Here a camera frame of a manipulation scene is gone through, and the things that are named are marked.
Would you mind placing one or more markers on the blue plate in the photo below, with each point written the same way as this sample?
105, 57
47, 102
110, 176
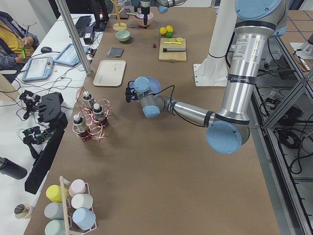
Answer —
156, 85

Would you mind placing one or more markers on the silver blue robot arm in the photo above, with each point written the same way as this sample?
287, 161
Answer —
223, 110

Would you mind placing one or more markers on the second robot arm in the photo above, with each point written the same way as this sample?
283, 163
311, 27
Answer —
162, 5

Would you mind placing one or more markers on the dark sauce bottle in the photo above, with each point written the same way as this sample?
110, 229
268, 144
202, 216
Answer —
98, 112
88, 98
79, 124

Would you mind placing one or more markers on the cream plastic tray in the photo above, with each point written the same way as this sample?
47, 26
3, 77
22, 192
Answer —
109, 73

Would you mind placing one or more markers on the wooden cutting board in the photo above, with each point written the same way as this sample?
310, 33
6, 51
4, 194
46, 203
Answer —
171, 56

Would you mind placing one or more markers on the grey folded cloth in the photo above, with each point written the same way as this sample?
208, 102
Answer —
115, 52

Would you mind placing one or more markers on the green lime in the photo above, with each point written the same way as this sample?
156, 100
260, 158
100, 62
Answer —
168, 34

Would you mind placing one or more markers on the yellow lemon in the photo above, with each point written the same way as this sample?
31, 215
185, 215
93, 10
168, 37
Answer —
162, 31
169, 28

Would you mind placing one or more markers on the mint green bowl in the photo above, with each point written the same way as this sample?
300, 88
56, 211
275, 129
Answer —
123, 35

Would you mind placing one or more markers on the wooden cup tree stand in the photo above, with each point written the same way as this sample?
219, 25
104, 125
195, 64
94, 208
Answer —
118, 5

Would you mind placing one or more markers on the metal ice scoop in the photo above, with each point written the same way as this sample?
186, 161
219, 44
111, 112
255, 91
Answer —
137, 15

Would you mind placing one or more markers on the pink cup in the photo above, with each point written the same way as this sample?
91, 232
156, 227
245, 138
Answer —
77, 187

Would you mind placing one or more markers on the blue teach pendant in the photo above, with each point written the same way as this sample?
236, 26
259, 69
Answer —
38, 69
68, 56

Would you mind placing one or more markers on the white cup rack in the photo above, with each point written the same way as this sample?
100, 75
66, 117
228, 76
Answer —
70, 227

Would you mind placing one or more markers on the white cup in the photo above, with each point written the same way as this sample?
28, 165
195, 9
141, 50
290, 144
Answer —
82, 201

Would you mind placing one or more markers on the black keyboard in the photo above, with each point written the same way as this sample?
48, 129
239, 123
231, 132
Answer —
81, 25

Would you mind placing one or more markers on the light blue cup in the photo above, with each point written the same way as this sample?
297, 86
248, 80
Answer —
84, 218

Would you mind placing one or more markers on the yellow cup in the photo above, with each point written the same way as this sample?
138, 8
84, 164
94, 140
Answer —
53, 193

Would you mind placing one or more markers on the black computer mouse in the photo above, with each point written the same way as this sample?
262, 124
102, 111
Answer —
46, 50

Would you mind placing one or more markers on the grey cup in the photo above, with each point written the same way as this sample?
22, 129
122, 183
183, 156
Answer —
54, 211

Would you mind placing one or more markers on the mint green cup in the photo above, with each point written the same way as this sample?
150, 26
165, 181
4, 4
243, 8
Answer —
55, 227

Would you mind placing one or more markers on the seated person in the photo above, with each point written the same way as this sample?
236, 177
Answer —
16, 45

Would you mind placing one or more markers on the black thermos bottle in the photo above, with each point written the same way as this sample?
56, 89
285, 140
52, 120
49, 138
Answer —
11, 169

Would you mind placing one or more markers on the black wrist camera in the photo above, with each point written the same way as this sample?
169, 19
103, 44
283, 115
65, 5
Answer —
130, 94

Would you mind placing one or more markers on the copper wire bottle rack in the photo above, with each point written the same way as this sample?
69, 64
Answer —
96, 130

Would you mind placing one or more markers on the black handled knife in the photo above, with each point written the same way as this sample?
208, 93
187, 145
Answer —
174, 49

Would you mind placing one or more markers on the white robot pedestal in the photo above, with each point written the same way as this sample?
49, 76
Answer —
213, 70

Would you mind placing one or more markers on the aluminium frame post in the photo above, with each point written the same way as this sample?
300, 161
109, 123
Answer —
65, 13

